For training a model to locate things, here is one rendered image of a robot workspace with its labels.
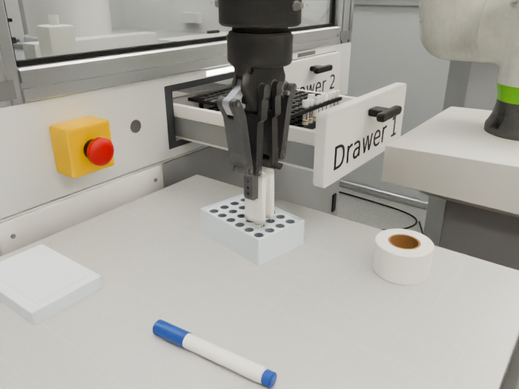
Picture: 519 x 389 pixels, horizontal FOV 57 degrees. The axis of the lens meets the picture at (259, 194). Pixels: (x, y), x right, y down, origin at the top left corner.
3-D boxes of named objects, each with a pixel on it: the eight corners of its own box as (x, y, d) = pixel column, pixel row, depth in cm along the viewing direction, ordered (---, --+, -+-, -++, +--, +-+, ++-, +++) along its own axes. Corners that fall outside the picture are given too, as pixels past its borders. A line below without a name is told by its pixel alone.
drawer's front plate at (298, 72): (338, 93, 129) (341, 52, 125) (277, 115, 108) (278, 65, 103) (333, 93, 130) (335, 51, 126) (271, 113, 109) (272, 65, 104)
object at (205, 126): (388, 133, 89) (391, 101, 86) (318, 174, 70) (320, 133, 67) (225, 104, 111) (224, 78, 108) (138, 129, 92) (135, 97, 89)
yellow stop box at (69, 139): (119, 166, 71) (113, 119, 68) (76, 180, 66) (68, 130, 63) (97, 160, 74) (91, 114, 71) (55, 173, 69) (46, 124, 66)
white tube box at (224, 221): (303, 244, 66) (304, 219, 64) (258, 266, 60) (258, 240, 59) (245, 214, 74) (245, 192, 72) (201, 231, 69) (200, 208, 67)
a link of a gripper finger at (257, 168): (271, 83, 54) (264, 85, 53) (266, 177, 58) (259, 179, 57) (244, 80, 56) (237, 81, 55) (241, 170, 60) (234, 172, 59)
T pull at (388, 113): (401, 113, 77) (402, 105, 76) (382, 123, 71) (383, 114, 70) (381, 110, 78) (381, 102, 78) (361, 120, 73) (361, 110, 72)
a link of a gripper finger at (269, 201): (252, 165, 61) (256, 164, 62) (252, 214, 64) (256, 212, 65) (271, 170, 60) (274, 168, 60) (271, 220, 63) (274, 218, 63)
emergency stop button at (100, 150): (118, 162, 68) (115, 135, 66) (94, 170, 65) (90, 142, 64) (105, 158, 70) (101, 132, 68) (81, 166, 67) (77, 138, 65)
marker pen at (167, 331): (277, 381, 43) (278, 367, 42) (269, 393, 42) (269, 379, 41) (163, 328, 50) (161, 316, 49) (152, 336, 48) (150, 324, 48)
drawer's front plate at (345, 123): (399, 141, 90) (407, 82, 85) (323, 190, 68) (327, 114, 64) (391, 140, 91) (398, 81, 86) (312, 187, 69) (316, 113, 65)
